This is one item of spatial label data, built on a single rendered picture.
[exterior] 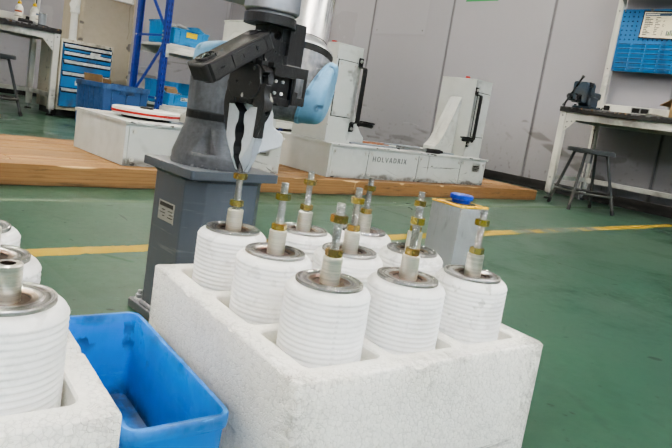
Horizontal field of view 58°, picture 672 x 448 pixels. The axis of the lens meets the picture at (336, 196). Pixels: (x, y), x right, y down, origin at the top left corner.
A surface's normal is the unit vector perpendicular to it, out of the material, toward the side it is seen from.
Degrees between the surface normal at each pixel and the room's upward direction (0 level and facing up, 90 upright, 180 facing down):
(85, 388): 0
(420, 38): 90
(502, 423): 90
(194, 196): 90
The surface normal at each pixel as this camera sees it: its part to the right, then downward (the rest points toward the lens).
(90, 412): 0.15, -0.98
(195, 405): -0.79, -0.07
